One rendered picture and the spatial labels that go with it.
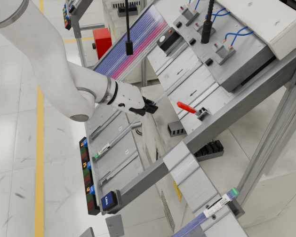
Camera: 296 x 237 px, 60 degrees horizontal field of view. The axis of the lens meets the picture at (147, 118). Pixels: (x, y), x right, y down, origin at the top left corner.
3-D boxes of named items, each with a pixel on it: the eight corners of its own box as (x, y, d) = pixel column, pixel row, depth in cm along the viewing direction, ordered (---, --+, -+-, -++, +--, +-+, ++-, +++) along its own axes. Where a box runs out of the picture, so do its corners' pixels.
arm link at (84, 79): (108, 97, 69) (108, 70, 73) (60, 81, 61) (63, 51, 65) (93, 110, 74) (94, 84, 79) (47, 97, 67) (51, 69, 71)
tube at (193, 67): (97, 158, 95) (95, 158, 95) (97, 155, 96) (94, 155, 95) (201, 63, 77) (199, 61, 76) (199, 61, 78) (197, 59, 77)
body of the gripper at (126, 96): (116, 92, 70) (148, 104, 76) (110, 71, 77) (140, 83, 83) (103, 112, 74) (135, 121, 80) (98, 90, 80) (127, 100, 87)
